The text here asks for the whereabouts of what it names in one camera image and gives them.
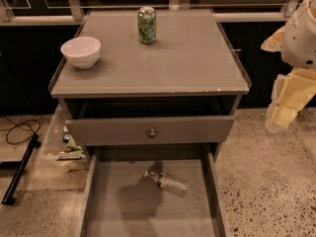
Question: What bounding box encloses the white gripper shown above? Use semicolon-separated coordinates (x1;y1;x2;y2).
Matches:
261;27;316;133

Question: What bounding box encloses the clear plastic water bottle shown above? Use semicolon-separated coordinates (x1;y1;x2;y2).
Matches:
143;171;190;198

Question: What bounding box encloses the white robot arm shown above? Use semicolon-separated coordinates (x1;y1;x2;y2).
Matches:
261;0;316;133

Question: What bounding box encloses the grey top drawer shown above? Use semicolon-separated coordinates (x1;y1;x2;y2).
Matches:
65;116;234;146

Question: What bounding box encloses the grey drawer cabinet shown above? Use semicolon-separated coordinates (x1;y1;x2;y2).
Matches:
50;9;251;155

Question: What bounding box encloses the round metal drawer knob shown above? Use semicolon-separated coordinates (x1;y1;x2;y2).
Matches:
148;129;157;138

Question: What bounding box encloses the open grey middle drawer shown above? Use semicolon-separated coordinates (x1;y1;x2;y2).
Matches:
75;144;231;237

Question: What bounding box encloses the green soda can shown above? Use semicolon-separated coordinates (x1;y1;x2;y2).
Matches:
137;6;157;44

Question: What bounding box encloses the white ceramic bowl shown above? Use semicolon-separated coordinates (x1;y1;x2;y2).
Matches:
60;37;101;69

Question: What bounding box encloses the clear plastic storage bin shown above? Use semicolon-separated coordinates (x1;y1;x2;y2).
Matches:
40;106;89;172

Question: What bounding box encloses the black floor stand bar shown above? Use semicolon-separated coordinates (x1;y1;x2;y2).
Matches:
1;134;40;205

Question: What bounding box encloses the metal railing frame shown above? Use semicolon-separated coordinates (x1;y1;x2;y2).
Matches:
0;0;303;26

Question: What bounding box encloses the black cable on floor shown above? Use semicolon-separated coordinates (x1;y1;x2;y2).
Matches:
0;116;41;146

